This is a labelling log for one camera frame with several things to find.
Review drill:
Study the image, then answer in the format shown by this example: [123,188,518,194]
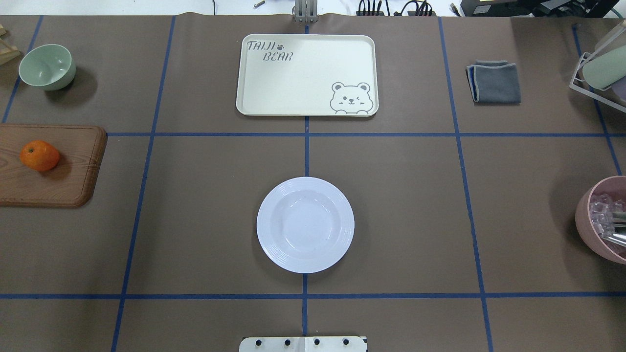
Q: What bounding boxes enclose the cream bear serving tray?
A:
[236,33,380,117]

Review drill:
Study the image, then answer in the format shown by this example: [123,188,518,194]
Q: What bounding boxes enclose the white round plate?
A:
[256,176,355,274]

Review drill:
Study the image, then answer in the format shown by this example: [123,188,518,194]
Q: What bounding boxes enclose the light green bowl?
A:
[19,44,76,91]

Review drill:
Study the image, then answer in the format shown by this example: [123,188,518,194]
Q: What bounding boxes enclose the white wire cup rack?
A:
[569,19,626,113]

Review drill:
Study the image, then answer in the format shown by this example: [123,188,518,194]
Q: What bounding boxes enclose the wooden peg rack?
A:
[0,24,22,66]

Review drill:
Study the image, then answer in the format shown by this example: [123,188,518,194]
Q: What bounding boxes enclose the metal scoop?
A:
[600,212,626,247]

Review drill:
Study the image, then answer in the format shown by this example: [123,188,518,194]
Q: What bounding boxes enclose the pink bowl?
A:
[575,176,626,264]

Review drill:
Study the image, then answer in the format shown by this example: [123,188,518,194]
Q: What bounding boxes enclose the orange mandarin fruit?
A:
[19,140,61,172]

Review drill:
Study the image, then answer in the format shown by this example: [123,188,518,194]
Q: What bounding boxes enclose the grey folded cloth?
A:
[467,60,521,104]

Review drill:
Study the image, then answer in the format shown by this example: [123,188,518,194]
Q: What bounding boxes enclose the wooden cutting board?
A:
[0,123,107,208]

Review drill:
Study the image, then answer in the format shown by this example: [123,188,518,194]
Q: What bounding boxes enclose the ice cubes pile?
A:
[588,193,626,238]

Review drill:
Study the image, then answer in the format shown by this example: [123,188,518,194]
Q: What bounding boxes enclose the pale green cup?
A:
[582,46,626,89]

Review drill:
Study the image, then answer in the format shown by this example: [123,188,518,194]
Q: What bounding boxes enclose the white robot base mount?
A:
[239,336,368,352]

